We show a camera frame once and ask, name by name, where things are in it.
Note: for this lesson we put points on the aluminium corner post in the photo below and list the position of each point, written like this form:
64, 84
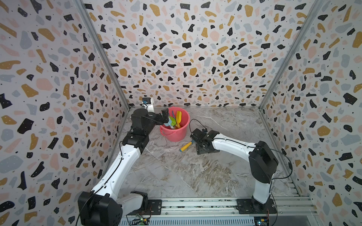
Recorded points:
293, 49
80, 7

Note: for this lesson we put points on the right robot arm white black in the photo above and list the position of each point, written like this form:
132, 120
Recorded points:
263, 163

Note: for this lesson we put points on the aluminium left corner post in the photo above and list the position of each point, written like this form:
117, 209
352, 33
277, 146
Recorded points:
80, 7

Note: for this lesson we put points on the yellow shovel yellow handle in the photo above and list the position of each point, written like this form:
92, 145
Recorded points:
178, 119

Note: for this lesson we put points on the aluminium back wall rail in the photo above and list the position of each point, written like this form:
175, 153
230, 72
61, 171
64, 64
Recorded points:
202, 107

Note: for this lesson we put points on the green circuit board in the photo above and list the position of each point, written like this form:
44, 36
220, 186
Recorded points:
140, 220
261, 221

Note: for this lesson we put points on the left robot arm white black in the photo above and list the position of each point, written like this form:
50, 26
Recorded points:
98, 207

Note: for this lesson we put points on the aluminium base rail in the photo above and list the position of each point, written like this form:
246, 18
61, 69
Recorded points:
291, 211

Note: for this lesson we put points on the aluminium right corner post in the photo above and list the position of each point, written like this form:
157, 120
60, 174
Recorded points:
293, 49

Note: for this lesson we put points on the green circuit board right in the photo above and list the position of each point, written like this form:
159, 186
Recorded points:
261, 221

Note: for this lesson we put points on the green circuit board left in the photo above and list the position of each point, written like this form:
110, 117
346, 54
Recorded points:
140, 220

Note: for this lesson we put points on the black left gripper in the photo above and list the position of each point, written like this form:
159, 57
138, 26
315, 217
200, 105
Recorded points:
164, 116

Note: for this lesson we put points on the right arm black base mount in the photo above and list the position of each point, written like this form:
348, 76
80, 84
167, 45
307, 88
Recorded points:
252, 206

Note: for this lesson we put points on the pink plastic bucket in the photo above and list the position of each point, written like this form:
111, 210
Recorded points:
177, 134

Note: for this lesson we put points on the green trowel orange handle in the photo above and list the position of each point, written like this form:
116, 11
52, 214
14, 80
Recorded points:
172, 121

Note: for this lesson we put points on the small teal rake yellow handle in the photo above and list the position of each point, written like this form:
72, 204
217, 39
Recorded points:
187, 146

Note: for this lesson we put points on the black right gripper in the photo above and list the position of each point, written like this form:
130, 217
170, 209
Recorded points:
199, 151

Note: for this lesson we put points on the light blue fork white handle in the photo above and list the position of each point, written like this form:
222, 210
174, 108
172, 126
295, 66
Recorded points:
173, 128

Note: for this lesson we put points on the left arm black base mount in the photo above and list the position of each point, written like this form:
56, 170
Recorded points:
147, 206

